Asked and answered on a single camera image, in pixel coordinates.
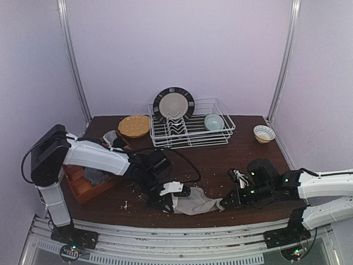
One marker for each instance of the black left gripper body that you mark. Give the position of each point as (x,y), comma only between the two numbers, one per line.
(164,201)

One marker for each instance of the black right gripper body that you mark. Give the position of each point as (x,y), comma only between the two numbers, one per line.
(237,197)

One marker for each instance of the grey beige sock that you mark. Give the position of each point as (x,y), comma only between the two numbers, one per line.
(196,203)

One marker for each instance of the grey striped boxer underwear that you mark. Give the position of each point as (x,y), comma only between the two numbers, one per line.
(95,176)

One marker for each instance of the brown wooden organizer box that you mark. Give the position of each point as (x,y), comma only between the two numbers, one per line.
(93,153)

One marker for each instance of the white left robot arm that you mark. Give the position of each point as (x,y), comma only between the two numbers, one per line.
(46,165)

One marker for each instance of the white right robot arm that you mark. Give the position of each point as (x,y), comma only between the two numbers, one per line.
(328,195)

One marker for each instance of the black rolled underwear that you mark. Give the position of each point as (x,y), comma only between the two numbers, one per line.
(119,143)

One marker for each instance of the yellow dotted plate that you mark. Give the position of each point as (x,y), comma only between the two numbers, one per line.
(134,126)

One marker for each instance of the grey rolled sock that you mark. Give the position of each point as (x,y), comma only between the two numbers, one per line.
(109,137)

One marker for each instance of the yellow patterned white bowl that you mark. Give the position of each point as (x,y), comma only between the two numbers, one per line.
(263,134)

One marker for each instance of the black rimmed grey plate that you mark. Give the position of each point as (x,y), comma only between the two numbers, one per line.
(173,101)

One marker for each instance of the light blue bowl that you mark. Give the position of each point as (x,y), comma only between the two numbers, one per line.
(214,122)

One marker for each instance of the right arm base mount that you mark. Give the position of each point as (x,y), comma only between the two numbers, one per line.
(290,237)

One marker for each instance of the white wire dish rack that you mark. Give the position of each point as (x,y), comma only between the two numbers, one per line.
(180,133)

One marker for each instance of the aluminium front rail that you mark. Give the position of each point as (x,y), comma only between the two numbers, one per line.
(116,244)

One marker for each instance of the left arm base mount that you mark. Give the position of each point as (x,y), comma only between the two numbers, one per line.
(75,241)

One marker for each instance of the right aluminium frame post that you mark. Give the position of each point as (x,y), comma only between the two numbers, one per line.
(288,50)

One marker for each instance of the aluminium frame post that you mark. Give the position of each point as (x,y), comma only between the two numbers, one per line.
(288,50)
(64,20)

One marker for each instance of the left aluminium frame post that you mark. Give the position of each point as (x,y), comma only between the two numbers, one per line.
(64,20)

